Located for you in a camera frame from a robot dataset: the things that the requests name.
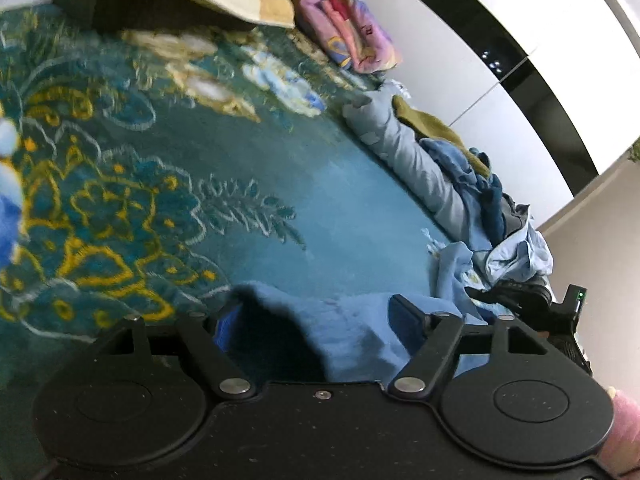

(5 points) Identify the light blue fleece garment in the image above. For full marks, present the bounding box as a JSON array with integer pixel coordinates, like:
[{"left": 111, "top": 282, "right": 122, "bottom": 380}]
[{"left": 214, "top": 243, "right": 506, "bottom": 385}]

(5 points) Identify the person right hand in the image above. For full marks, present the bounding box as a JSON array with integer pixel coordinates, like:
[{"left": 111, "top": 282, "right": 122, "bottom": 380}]
[{"left": 598, "top": 387, "right": 640, "bottom": 480}]

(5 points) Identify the pale blue crumpled shirt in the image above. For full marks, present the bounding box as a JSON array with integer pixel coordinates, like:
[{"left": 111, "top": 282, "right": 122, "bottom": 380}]
[{"left": 473, "top": 198, "right": 553, "bottom": 285}]

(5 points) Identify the dark blue garment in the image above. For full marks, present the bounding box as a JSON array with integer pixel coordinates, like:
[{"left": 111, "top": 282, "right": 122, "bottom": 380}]
[{"left": 480, "top": 174, "right": 506, "bottom": 246}]

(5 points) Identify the blue crumpled garment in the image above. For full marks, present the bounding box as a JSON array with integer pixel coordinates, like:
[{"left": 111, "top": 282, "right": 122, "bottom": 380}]
[{"left": 420, "top": 138, "right": 495, "bottom": 252}]

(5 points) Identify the teal floral bed blanket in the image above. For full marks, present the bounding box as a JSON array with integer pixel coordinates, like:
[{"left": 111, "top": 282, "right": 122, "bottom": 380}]
[{"left": 1, "top": 6, "right": 442, "bottom": 479}]

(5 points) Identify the olive green garment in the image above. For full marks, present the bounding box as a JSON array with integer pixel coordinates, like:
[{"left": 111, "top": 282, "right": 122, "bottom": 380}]
[{"left": 392, "top": 96, "right": 491, "bottom": 179}]

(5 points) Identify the grey blue folded quilt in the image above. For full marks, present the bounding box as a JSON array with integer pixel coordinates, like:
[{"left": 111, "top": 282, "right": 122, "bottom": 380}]
[{"left": 343, "top": 91, "right": 494, "bottom": 252}]

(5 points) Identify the pink folded blanket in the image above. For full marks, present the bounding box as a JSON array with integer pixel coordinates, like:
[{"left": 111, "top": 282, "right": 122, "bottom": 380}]
[{"left": 294, "top": 0, "right": 401, "bottom": 74}]

